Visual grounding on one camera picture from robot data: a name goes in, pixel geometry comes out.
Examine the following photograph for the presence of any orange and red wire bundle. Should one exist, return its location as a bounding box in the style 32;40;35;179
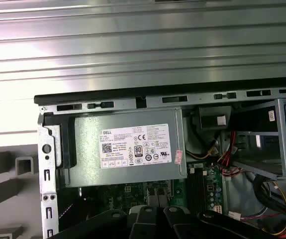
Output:
217;129;244;177

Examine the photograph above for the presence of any yellow and black wire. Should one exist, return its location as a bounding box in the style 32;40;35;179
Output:
186;145;218;161

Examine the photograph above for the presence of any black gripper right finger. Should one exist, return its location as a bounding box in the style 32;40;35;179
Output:
163;206;278;239

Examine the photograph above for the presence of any orange and yellow wire bundle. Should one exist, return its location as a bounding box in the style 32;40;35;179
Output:
264;180;286;237

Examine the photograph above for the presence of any grey optical drive cage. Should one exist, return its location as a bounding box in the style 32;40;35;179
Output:
219;98;286;180

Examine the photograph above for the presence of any black RAM slot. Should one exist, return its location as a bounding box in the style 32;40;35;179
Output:
192;167;198;215
201;167;208;215
187;167;193;215
196;167;202;215

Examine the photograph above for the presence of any grey parts rack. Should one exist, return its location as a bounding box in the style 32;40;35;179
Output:
0;143;39;239

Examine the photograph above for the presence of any green motherboard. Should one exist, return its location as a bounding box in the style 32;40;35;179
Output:
79;161;224;217

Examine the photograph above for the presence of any grey power supply unit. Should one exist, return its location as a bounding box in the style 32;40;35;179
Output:
67;107;189;188

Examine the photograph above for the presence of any black PC case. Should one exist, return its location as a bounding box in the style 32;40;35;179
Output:
33;83;286;239

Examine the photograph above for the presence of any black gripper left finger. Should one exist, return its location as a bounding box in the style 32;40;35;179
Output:
50;205;165;239

